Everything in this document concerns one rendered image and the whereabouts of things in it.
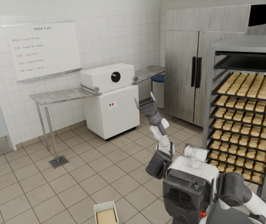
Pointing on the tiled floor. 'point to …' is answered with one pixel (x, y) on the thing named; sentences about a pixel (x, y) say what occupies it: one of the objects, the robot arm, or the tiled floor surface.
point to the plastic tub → (106, 213)
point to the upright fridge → (203, 51)
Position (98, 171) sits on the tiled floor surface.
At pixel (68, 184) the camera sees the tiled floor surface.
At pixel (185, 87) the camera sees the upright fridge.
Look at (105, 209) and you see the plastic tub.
